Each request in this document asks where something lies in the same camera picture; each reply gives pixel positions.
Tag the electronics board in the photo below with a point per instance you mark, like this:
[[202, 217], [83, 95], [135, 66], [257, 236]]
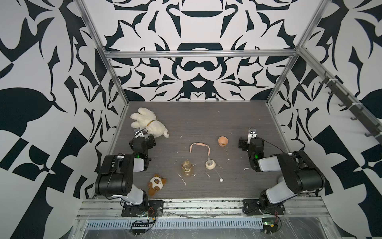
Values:
[[140, 227], [270, 226]]

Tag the right electronics board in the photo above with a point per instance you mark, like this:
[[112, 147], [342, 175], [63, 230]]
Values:
[[270, 226]]

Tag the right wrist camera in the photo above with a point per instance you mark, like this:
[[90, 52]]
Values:
[[251, 135]]

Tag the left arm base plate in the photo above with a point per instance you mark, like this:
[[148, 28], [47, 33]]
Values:
[[150, 208]]

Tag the small brown white plush toy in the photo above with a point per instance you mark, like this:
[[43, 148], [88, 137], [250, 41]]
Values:
[[156, 184]]

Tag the left electronics board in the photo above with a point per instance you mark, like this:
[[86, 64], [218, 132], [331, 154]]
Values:
[[140, 227]]

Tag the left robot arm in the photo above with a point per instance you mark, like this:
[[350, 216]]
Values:
[[115, 179]]

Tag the cream bottle collar with straw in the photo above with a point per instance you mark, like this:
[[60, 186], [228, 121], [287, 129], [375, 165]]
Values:
[[210, 164]]

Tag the black wall hook rack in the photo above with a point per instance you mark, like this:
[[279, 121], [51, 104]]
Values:
[[349, 102]]

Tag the pink bottle cap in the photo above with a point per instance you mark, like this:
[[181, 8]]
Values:
[[223, 141]]

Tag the white plush dog toy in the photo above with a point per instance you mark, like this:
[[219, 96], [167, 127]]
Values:
[[146, 119]]

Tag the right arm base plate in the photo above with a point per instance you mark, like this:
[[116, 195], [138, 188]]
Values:
[[256, 207]]

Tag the white perforated cable duct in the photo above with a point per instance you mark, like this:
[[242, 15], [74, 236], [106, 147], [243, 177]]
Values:
[[172, 224]]

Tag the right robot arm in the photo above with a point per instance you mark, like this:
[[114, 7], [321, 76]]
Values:
[[299, 175]]

